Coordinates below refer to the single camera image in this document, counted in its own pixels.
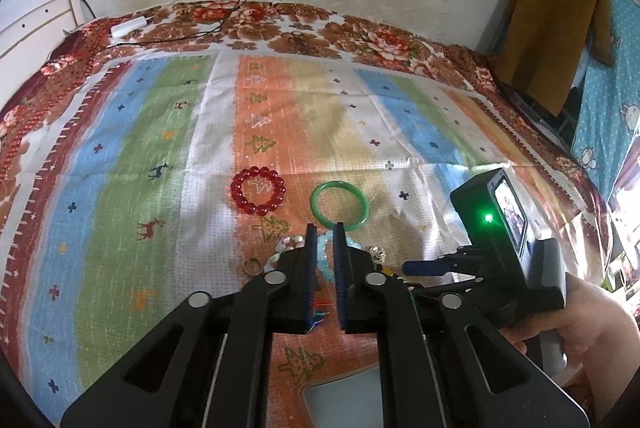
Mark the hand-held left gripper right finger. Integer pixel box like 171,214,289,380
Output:
334,222,591,428

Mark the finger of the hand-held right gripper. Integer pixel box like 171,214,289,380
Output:
407,277,493,309
402,248,483,277

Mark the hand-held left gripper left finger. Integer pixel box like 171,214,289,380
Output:
60,224,321,428

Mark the green jade bangle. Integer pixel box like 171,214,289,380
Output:
310,181,371,231

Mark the red bead bracelet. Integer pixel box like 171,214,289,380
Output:
230,166,287,216

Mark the person's right hand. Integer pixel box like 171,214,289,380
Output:
502,275,640,409

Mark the grey tray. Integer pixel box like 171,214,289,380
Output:
300,365,386,428

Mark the striped printed blanket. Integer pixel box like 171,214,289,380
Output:
0,52,616,428

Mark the blue printed curtain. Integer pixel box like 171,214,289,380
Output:
570,0,640,211

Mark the brown jacket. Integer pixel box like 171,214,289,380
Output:
492,0,617,119

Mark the floral brown bedsheet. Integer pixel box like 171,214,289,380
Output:
0,0,618,309

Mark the white charger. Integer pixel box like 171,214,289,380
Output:
111,16,150,38

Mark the white headboard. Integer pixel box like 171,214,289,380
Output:
0,0,84,64

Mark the light blue bead bracelet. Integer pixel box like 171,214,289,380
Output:
316,230,369,283

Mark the white pearl bead bracelet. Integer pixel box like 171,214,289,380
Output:
267,235,307,272

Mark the colourful string bracelet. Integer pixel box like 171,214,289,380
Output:
307,300,331,325

